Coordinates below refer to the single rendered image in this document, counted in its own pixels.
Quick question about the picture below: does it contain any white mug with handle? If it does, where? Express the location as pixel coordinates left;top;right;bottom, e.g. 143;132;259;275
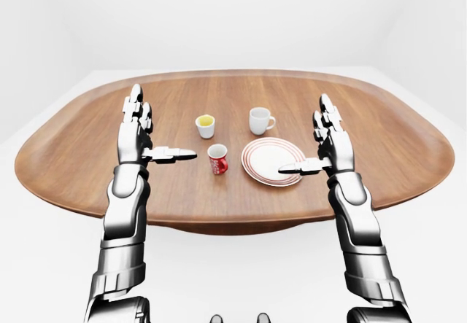
249;106;277;136

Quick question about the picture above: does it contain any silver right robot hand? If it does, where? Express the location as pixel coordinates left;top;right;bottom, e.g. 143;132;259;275
278;93;356;176

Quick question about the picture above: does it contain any red mug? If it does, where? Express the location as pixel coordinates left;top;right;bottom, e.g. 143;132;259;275
207;143;229;176

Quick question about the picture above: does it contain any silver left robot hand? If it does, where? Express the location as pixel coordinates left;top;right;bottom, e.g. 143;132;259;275
116;83;198;166

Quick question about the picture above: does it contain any white cup with yellow inside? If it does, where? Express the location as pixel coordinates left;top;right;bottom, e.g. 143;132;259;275
195;114;216;139

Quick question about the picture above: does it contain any white plate with red rings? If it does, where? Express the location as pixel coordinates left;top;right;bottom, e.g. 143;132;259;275
241;136;306;188

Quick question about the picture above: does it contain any round dark wooden table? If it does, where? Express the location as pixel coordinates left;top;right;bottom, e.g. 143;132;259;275
14;69;455;236

